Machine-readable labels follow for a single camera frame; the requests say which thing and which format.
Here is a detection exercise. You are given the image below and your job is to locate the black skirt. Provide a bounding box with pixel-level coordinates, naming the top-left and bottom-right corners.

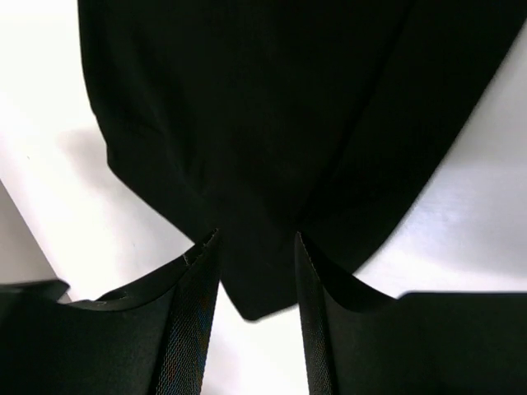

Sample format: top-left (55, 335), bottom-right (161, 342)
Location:
top-left (78, 1), bottom-right (526, 321)

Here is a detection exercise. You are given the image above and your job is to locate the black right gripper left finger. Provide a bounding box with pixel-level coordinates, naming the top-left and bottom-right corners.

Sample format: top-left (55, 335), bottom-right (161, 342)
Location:
top-left (1, 231), bottom-right (220, 394)

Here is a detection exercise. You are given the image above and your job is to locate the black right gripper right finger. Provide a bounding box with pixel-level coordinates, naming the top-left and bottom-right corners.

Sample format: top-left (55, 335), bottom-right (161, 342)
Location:
top-left (295, 235), bottom-right (526, 394)

